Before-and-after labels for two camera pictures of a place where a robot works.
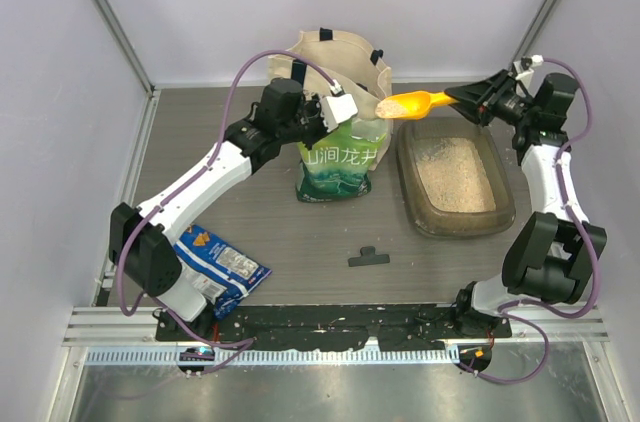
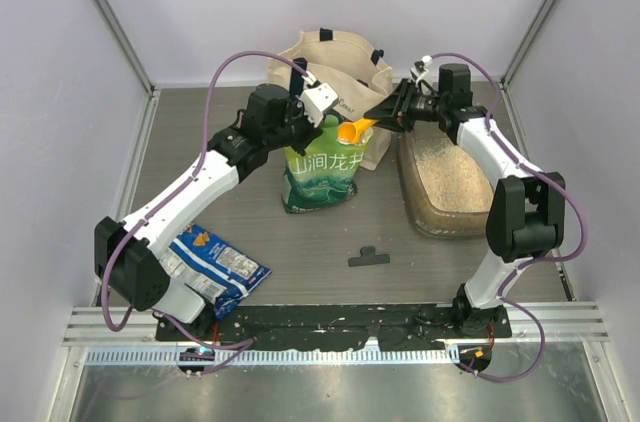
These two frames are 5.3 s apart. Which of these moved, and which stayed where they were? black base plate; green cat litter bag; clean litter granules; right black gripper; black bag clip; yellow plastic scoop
Moved: right black gripper; yellow plastic scoop; green cat litter bag
Stayed: clean litter granules; black bag clip; black base plate
